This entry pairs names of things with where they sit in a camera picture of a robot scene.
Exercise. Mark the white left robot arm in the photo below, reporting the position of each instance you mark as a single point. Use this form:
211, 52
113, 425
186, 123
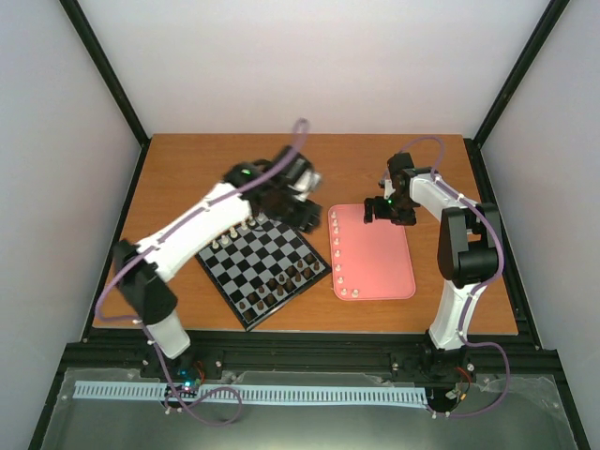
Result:
278, 188

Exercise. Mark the black aluminium frame post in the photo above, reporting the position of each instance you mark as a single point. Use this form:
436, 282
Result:
101, 61
533, 46

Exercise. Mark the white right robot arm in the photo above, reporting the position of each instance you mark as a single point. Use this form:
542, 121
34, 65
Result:
469, 256

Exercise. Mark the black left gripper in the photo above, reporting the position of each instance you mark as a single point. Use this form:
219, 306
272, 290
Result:
307, 220

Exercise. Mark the black aluminium frame post left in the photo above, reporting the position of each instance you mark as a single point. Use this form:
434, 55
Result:
101, 61

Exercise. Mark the pink plastic tray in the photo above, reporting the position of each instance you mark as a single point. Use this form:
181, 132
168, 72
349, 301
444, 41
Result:
375, 257

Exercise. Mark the black and silver chessboard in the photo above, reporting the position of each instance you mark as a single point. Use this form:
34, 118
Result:
252, 265

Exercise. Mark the black aluminium frame post right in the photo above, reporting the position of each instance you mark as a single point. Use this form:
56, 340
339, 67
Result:
533, 46

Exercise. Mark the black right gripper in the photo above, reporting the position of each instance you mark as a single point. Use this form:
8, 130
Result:
407, 218

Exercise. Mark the light blue cable duct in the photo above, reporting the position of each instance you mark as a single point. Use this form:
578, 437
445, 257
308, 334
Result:
262, 395

